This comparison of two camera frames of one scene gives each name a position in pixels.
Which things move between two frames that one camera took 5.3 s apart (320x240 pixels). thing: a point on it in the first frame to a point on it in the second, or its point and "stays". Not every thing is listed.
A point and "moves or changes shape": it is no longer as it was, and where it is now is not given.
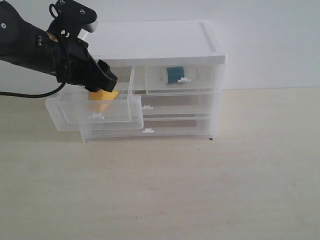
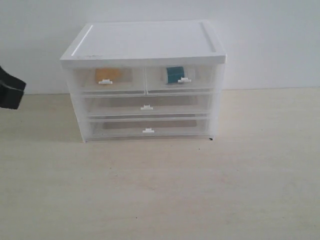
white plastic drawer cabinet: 168,86 stays
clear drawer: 181,78 stays
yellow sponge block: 100,100 moves or changes shape
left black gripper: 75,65 to 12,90
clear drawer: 72,111 to 110,81
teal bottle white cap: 175,73 stays
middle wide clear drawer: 196,106 stays
